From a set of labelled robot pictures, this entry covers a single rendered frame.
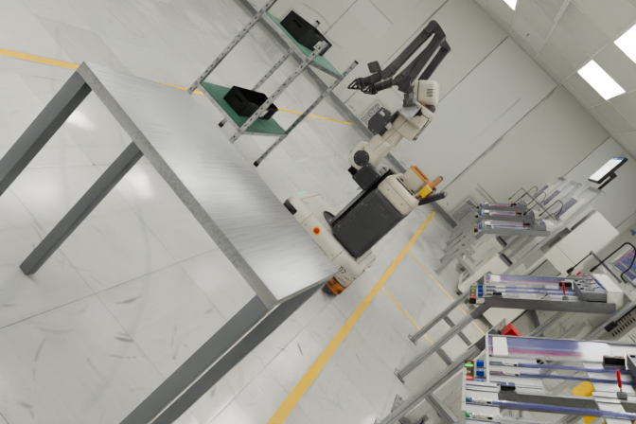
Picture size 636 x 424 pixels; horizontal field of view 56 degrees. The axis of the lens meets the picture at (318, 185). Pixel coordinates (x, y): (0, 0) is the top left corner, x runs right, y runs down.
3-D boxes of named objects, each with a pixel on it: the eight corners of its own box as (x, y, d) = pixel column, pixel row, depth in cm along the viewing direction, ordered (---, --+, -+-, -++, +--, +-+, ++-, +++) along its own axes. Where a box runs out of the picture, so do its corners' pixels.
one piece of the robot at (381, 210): (361, 259, 428) (449, 180, 409) (343, 274, 375) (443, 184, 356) (328, 224, 433) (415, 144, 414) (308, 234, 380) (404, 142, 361)
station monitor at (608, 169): (594, 184, 643) (626, 157, 634) (585, 181, 699) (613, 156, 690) (603, 192, 641) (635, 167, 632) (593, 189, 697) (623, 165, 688)
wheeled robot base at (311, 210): (355, 278, 434) (380, 256, 428) (334, 299, 373) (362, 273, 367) (293, 209, 444) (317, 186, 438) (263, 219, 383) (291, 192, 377)
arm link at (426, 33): (438, 25, 353) (439, 28, 364) (431, 18, 354) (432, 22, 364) (386, 79, 362) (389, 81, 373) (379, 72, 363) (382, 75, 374)
